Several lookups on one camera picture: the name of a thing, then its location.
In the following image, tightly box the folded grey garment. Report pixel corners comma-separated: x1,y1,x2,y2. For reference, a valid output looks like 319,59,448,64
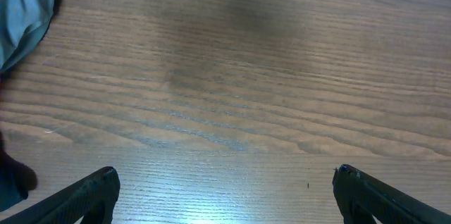
1,0,55,72

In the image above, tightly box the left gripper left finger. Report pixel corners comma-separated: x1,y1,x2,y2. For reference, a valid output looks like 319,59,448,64
1,166,121,224

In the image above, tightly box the folded black garment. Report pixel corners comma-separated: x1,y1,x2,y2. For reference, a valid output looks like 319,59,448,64
1,135,38,212

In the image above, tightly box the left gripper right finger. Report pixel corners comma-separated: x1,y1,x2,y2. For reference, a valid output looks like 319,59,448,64
332,164,450,224

